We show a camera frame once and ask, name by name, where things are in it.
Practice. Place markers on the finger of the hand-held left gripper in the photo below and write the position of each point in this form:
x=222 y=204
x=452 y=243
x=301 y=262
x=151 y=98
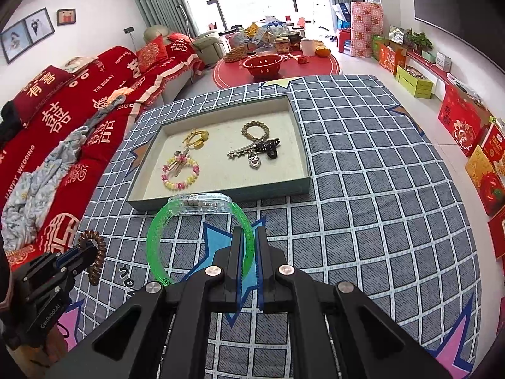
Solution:
x=77 y=254
x=77 y=273

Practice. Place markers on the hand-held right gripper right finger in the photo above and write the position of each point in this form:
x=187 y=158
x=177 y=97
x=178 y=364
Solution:
x=263 y=268

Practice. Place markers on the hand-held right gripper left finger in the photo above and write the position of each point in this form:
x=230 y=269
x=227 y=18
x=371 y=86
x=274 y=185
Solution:
x=237 y=268

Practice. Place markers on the green tray with beige lining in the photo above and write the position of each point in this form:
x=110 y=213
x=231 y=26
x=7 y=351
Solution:
x=221 y=177

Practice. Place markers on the silver heart pendant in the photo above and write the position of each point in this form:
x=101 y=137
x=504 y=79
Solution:
x=255 y=162

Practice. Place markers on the beige translucent hair clip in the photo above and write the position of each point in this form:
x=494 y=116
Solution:
x=178 y=167

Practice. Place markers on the silver metal hair clip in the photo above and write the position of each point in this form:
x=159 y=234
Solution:
x=241 y=150

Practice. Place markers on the black hair claw clip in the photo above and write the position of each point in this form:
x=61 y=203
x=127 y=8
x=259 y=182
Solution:
x=272 y=148

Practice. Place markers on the gold hair clip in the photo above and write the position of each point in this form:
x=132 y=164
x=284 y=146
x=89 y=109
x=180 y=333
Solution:
x=201 y=137

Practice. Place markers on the person's left hand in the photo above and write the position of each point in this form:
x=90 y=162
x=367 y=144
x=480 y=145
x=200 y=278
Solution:
x=51 y=343

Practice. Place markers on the grey checkered star blanket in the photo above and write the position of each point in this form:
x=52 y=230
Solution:
x=374 y=205

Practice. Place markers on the black cloth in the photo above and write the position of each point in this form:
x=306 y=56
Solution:
x=10 y=122

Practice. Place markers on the sofa with red printed cover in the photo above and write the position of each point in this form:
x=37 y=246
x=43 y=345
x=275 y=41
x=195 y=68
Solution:
x=79 y=98

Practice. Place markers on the red embroidered pillow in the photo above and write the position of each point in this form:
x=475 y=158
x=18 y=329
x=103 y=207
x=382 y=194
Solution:
x=43 y=90

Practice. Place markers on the red colander bowl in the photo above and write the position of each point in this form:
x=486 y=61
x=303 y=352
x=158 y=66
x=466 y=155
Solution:
x=262 y=67

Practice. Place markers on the round red table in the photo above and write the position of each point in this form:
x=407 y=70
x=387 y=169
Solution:
x=315 y=69

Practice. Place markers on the red patterned square cushion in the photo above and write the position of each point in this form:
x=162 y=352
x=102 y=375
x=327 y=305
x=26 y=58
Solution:
x=152 y=53

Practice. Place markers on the clear plastic snack jar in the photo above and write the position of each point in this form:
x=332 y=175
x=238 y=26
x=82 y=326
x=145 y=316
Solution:
x=236 y=49

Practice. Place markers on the framed wedding photo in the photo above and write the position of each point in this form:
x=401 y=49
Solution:
x=39 y=25
x=14 y=41

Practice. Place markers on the orange fruit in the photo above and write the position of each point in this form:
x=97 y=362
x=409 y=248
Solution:
x=322 y=52

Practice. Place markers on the glass jar with brown lid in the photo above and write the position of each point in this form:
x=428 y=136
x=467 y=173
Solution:
x=281 y=44

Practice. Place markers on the beige recliner armchair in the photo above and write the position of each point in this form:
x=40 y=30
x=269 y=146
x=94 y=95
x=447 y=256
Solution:
x=205 y=45

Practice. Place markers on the small dark glass jar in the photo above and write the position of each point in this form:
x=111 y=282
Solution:
x=294 y=38

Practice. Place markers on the small framed photo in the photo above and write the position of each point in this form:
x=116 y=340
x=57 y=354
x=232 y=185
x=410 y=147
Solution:
x=66 y=17

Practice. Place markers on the pile of snack packets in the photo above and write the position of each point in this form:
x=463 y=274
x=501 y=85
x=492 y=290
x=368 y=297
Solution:
x=268 y=29

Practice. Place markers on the yellow green flat boxes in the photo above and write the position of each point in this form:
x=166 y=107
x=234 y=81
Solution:
x=414 y=83

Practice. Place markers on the orange tomato print box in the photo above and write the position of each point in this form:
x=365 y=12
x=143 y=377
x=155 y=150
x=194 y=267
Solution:
x=487 y=183

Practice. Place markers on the orange gift box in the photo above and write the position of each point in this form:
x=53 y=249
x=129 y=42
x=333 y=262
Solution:
x=391 y=59

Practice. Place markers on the large red gift box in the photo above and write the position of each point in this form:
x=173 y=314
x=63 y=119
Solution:
x=461 y=122

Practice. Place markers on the green carton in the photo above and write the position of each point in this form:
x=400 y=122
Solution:
x=378 y=47

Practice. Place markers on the white floor lamp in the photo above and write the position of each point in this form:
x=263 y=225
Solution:
x=185 y=19

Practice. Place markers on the tall red patterned gift box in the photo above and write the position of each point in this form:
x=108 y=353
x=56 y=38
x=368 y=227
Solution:
x=367 y=31

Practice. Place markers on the red low shelf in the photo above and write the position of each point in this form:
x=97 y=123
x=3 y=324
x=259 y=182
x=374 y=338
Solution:
x=434 y=69

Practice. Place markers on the red snack box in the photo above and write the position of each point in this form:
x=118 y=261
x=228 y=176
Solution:
x=495 y=142

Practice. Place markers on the blue and white bag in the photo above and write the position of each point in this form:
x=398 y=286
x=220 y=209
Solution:
x=341 y=12

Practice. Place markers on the silver foil bag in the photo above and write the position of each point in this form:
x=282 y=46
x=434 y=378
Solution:
x=397 y=34

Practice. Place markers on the small white box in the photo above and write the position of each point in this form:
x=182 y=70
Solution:
x=443 y=62

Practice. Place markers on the potted green plant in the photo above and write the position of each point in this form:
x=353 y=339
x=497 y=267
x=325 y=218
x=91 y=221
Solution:
x=419 y=40

